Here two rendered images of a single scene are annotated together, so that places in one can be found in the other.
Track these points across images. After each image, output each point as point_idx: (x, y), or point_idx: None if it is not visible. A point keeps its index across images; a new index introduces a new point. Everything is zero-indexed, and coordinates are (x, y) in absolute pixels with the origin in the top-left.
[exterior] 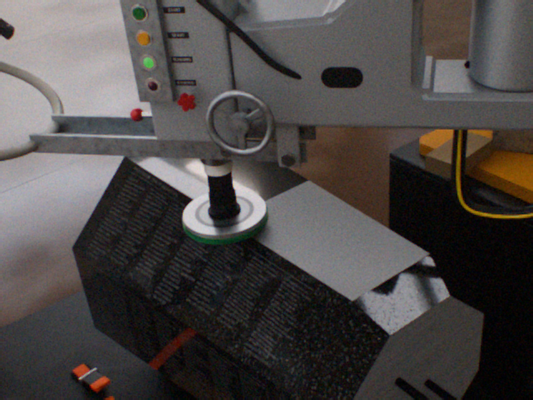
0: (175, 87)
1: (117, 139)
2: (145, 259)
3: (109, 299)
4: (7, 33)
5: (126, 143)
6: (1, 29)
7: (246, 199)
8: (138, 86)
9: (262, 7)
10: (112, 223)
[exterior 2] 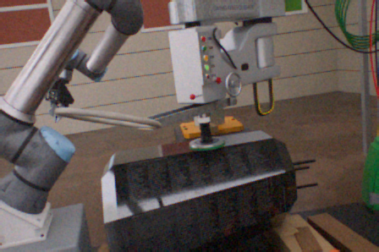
0: None
1: (184, 112)
2: (175, 188)
3: (153, 231)
4: (73, 100)
5: (187, 112)
6: (72, 97)
7: None
8: (203, 78)
9: None
10: (136, 191)
